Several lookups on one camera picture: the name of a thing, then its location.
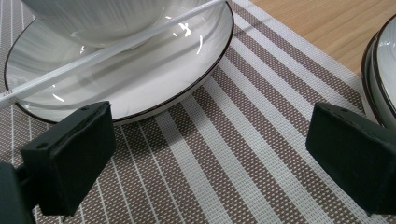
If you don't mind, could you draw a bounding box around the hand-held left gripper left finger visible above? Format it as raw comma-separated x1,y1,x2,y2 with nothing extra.
20,101,117,217

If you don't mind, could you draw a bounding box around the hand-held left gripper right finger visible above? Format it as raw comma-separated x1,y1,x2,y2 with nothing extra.
305,102,396,217

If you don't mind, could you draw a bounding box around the white plate black rim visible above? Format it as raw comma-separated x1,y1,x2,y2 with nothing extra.
3,0,235,126
360,32,396,132
372,14,396,129

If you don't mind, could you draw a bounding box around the white bowl black rim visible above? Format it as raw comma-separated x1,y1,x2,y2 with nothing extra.
21,0,225,49

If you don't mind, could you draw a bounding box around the striped woven placemat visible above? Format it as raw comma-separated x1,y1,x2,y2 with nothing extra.
0,0,396,224

